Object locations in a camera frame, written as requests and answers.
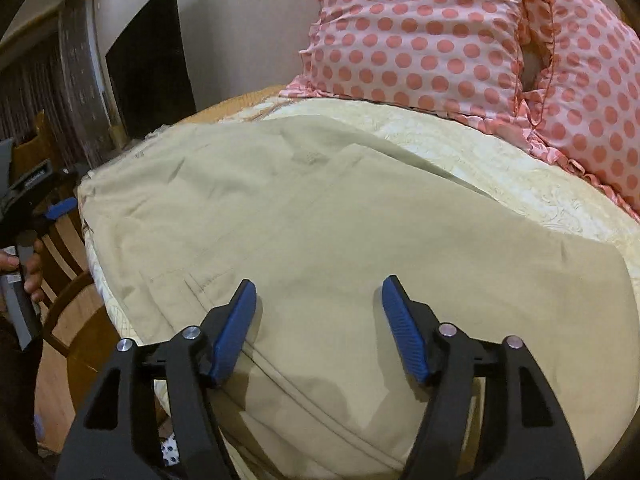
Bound left forearm dark sleeve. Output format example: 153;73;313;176
1;316;42;470

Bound dark curtain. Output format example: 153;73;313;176
1;34;86;164

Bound person's left hand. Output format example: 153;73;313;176
0;238;44;304

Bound polka dot pillow left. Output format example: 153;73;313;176
283;0;523;122

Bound polka dot pillow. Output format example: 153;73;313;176
283;0;523;122
523;0;639;218

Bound khaki pants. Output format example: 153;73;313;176
77;114;640;480

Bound wooden chair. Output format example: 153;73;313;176
35;210;117;452

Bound yellow patterned bedsheet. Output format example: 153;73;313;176
81;84;640;480

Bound polka dot pillow right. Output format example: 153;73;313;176
523;0;639;218

